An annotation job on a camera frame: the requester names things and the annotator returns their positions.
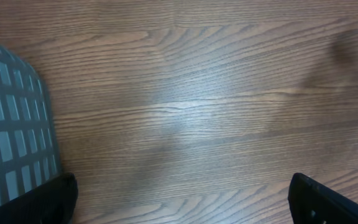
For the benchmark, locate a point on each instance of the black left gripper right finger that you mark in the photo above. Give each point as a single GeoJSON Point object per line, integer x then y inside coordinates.
{"type": "Point", "coordinates": [312, 202]}

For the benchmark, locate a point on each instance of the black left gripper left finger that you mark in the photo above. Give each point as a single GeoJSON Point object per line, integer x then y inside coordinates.
{"type": "Point", "coordinates": [51, 203]}

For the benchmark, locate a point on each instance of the dark grey plastic basket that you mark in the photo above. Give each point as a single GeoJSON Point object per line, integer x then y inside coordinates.
{"type": "Point", "coordinates": [29, 155]}

